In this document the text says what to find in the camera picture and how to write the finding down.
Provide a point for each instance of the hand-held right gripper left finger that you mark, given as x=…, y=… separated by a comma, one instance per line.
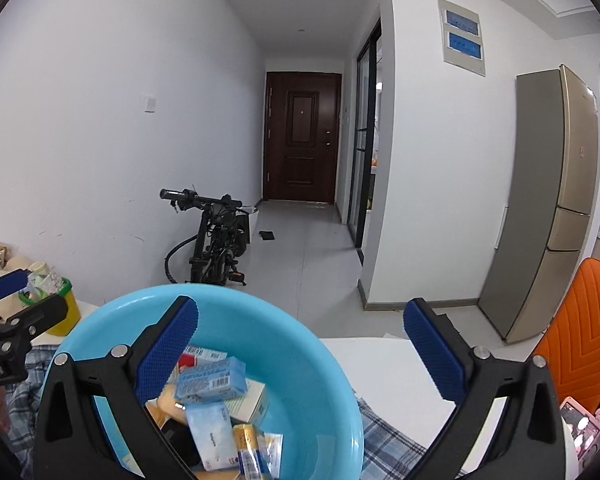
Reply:
x=167, y=350

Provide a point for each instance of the grey gold refrigerator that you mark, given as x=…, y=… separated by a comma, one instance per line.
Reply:
x=540, y=200

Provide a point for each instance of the white light switch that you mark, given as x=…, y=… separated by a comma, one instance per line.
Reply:
x=149, y=103

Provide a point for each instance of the blue plaid cloth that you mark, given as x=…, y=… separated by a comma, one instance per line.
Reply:
x=395, y=440

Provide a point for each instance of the blue plastic basin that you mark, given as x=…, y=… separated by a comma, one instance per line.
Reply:
x=310, y=350

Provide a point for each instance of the black folding bicycle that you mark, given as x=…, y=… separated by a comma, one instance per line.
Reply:
x=220, y=240

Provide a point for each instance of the black framed glass sliding door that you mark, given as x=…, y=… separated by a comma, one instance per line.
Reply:
x=365, y=150

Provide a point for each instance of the pink phone case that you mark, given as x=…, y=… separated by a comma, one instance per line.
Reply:
x=582, y=422

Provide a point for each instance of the white wall panel blue windows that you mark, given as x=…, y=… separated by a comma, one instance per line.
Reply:
x=462, y=35

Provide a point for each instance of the white flat packet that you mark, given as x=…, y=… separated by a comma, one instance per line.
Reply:
x=272, y=455

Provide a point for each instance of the red white cigarette box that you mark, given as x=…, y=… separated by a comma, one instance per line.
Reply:
x=202, y=355

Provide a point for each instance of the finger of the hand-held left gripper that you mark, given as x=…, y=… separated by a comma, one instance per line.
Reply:
x=35, y=317
x=5, y=284

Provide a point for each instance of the black small item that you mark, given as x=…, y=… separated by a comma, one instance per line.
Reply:
x=180, y=445

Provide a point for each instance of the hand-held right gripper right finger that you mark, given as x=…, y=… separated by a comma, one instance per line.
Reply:
x=435, y=350

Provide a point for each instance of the light blue white box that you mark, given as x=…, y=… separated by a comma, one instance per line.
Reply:
x=212, y=435

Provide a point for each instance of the black floor mat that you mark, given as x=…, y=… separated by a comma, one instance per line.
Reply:
x=267, y=235

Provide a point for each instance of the gold blue cigarette box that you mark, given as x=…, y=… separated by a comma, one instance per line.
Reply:
x=250, y=452

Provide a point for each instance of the orange chair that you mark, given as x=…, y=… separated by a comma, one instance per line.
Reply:
x=585, y=340

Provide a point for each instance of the dark brown door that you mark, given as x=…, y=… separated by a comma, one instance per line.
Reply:
x=302, y=140

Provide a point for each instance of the yellow bin with green rim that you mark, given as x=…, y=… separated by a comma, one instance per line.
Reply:
x=65, y=315

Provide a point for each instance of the light blue pack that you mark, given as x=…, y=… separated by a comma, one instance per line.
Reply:
x=210, y=380

